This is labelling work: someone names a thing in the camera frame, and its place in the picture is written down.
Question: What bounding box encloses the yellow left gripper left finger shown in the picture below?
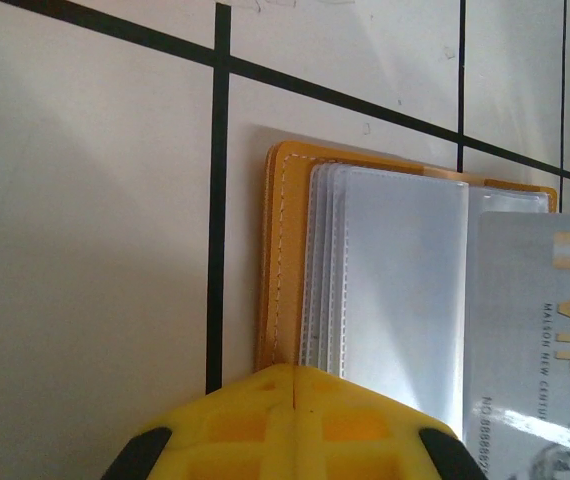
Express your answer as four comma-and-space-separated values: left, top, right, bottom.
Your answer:
99, 363, 297, 480

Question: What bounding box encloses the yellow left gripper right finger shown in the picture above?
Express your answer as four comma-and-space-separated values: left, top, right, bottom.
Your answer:
292, 367, 491, 480

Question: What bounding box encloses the silver VIP card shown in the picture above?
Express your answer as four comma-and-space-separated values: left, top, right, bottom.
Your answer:
467, 211, 570, 480

